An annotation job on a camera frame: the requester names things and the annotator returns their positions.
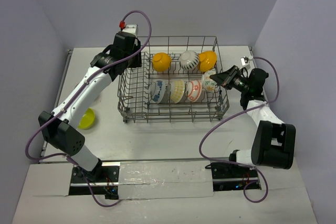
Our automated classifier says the small orange plastic bowl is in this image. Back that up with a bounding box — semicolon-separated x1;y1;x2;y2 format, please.
152;52;172;72

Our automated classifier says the white green leaf bowl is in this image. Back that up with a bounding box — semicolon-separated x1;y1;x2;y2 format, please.
202;69;217;93

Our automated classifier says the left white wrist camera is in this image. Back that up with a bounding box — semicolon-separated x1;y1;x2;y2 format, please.
123;24;139;37

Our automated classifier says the blue floral ceramic bowl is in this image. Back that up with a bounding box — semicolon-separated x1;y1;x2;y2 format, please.
149;80;166;103

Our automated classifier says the large orange plastic bowl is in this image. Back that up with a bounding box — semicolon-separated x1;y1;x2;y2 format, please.
198;51;217;72

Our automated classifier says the lime green plastic bowl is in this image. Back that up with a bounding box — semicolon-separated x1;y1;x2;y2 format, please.
78;108;96;130

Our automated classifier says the white striped ceramic bowl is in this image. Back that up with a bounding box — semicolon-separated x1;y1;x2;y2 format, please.
179;50;199;71

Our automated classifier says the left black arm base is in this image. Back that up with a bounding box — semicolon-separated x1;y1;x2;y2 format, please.
69;163;120;200

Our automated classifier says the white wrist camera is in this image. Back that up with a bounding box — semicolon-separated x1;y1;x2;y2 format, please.
239;56;254;69
123;24;139;37

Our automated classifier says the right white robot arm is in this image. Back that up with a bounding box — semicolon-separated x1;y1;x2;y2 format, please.
210;66;296;177

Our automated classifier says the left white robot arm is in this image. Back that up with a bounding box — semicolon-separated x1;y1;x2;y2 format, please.
38;29;141;182

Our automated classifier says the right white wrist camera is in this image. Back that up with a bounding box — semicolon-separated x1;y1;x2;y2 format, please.
239;56;254;69

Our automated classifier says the pale yellow flower bowl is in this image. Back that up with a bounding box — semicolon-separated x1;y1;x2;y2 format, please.
166;79;185;103

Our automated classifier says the red patterned white bowl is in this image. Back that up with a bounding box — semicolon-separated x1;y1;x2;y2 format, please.
185;80;202;102

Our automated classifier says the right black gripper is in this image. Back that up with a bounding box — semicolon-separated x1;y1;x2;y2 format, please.
210;66;250;93

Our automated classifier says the grey wire dish rack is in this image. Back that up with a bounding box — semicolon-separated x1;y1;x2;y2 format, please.
118;36;229;123

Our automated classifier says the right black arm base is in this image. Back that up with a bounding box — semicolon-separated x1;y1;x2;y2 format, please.
205;161;261;191

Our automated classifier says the clear plastic tape sheet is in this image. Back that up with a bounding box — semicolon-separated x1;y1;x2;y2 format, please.
118;161;214;199

